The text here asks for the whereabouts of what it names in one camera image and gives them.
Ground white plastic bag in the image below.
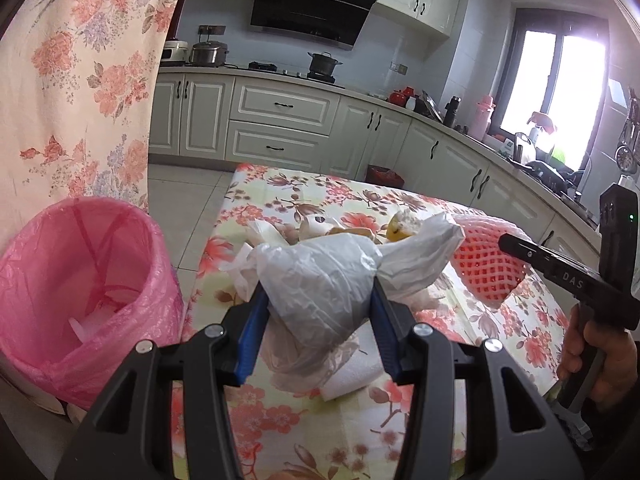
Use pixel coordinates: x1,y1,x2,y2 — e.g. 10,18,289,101
372,211,467,311

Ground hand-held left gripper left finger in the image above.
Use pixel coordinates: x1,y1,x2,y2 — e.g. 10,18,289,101
54,287,271,480

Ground floral hanging cloth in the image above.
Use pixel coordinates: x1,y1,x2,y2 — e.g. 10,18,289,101
0,0,195,241

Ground black gas stove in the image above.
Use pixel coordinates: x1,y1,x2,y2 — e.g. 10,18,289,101
248,61,346,83

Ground black cooking pot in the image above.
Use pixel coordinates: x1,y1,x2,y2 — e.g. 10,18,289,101
307,51,344,78

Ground hanging kitchen utensils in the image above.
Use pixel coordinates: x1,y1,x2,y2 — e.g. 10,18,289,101
617,110,640,173

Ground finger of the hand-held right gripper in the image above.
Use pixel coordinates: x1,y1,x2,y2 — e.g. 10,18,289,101
497,232,553,275

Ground grey translucent plastic bag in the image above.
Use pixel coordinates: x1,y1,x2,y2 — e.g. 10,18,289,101
252,234,386,376

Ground white crumpled tissue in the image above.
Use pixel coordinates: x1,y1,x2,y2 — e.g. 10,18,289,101
227,219,291,302

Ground person's right hand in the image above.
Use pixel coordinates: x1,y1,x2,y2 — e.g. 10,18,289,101
556,305,638,409

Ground yellow food scrap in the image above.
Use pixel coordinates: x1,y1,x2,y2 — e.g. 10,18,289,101
385,210,426,243

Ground pink foam fruit net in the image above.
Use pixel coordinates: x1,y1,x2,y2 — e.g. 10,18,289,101
450,212,536,311

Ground red bag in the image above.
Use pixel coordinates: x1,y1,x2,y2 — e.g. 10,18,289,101
366,164,405,188

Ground metal tray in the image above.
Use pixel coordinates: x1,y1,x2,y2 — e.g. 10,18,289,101
417,91,446,123

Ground pink lined trash bin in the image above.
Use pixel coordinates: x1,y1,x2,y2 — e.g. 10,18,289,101
0,196,185,411

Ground white paper towel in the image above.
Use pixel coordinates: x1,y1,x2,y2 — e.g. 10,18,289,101
320,352,397,402

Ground white lower cabinets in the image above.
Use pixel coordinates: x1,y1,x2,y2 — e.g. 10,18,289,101
148,67,601,281

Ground broken eggshell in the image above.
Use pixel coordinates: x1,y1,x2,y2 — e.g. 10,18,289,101
299,214,346,241

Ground floral tablecloth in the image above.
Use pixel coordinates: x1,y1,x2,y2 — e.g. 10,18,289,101
170,162,571,480

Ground silver pressure cooker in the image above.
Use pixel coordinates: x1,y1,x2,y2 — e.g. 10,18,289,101
188,40,230,67

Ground black range hood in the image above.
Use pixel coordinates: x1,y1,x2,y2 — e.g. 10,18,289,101
250,0,380,51

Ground pink thermos jug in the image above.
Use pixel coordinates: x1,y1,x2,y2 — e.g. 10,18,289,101
469,94,497,141

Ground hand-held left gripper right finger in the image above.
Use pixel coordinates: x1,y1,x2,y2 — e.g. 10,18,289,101
370,280,586,480

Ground white rice cooker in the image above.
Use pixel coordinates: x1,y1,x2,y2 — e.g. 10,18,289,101
161,39,191,66

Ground kitchen window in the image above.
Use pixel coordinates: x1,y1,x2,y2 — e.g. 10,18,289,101
492,7,618,171

